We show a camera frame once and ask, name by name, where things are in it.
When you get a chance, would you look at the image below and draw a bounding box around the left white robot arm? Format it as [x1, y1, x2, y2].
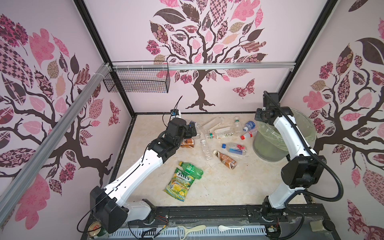
[90, 118, 198, 234]

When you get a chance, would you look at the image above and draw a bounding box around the large clear square bottle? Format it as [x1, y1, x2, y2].
[205, 127, 235, 139]

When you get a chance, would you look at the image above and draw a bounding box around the green soda bottle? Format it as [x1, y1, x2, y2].
[179, 162, 204, 180]

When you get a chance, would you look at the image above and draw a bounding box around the clear capless bottle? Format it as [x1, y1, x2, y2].
[201, 117, 224, 133]

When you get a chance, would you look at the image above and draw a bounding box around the blue cap Fiji bottle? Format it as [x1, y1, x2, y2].
[222, 143, 247, 156]

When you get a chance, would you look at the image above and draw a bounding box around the white slotted cable duct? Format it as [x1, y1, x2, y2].
[108, 226, 267, 240]

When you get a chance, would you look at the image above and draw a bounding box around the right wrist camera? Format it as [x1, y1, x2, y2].
[263, 91, 279, 110]

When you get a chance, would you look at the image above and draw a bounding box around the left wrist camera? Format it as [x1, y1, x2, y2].
[170, 109, 181, 120]

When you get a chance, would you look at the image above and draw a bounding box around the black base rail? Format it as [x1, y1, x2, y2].
[92, 202, 330, 232]

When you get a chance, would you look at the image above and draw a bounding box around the brown Nescafe coffee bottle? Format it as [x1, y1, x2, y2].
[181, 139, 195, 148]

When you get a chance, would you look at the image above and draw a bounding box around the red cap white bottle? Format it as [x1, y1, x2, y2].
[240, 129, 258, 140]

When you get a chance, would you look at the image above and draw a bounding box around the black corrugated cable conduit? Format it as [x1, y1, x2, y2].
[263, 91, 345, 202]

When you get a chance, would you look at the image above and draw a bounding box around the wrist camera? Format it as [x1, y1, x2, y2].
[170, 109, 181, 120]
[263, 91, 279, 110]

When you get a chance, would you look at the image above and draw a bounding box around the black wire wall basket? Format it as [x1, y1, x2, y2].
[103, 60, 171, 93]

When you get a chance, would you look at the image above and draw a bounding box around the cream plastic peeler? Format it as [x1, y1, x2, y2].
[177, 225, 207, 240]

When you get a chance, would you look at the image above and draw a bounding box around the brown tea bottle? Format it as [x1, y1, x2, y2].
[213, 150, 237, 170]

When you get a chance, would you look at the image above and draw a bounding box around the green drink can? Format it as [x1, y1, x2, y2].
[87, 222, 108, 239]

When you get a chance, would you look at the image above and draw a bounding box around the clear ribbed water bottle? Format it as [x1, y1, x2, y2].
[201, 140, 212, 161]

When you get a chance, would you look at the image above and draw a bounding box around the Fox's candy bag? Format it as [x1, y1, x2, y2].
[164, 168, 195, 202]

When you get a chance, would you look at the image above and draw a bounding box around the Pocari Sweat bottle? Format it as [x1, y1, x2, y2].
[243, 121, 256, 132]

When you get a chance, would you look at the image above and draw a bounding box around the white plastic spoon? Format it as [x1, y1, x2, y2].
[218, 225, 245, 232]

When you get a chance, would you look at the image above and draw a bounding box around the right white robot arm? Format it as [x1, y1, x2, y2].
[255, 107, 324, 210]

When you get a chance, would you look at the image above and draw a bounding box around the green lined trash bin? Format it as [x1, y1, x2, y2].
[253, 109, 317, 162]

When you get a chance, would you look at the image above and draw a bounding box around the green label small bottle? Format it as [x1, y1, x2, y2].
[234, 117, 243, 137]

